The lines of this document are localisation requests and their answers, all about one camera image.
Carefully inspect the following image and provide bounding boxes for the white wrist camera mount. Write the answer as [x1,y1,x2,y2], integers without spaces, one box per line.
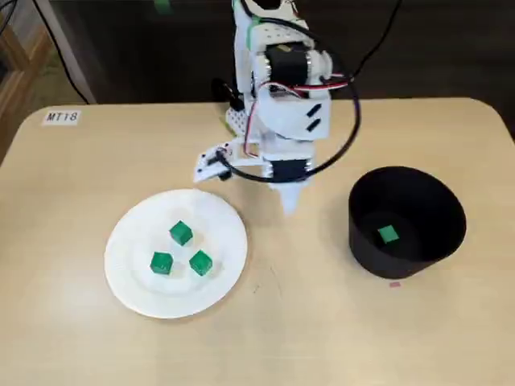
[193,142,242,184]

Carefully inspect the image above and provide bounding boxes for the red white servo wires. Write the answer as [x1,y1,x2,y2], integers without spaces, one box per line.
[243,72,355,162]

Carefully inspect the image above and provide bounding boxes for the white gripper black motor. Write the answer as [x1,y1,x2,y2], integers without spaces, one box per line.
[259,134,318,217]

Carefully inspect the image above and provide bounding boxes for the green block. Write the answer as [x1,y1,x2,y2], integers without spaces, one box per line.
[377,224,400,245]
[188,249,213,277]
[150,251,174,276]
[168,220,193,245]

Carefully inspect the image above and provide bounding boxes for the thin black cable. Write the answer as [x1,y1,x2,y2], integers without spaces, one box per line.
[32,0,89,105]

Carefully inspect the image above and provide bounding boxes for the white MT18 label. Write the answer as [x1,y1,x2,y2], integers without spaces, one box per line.
[42,110,81,125]

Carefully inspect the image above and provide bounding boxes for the white paper plate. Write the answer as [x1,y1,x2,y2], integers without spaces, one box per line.
[103,188,249,320]

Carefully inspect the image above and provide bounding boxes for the black pot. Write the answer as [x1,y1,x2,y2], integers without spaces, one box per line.
[348,166,468,280]

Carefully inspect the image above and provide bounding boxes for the white post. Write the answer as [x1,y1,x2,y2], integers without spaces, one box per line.
[34,0,97,105]

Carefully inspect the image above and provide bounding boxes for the black table clamp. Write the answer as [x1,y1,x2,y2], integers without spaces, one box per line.
[211,78,245,112]

